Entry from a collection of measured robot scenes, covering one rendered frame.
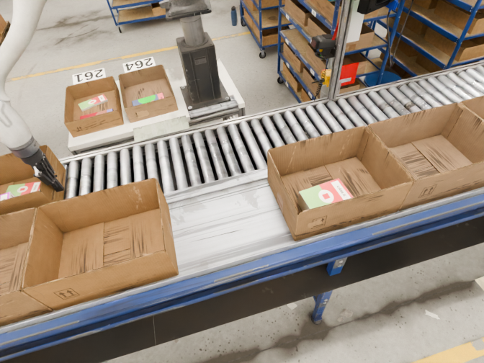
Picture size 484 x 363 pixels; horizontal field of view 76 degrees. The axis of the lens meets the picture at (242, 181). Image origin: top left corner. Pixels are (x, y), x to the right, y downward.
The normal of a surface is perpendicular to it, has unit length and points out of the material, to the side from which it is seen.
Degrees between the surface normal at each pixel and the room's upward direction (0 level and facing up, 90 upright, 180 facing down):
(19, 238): 89
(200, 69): 90
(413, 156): 0
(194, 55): 90
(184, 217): 0
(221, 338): 0
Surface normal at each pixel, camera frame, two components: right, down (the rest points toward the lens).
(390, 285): -0.07, -0.64
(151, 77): 0.33, 0.69
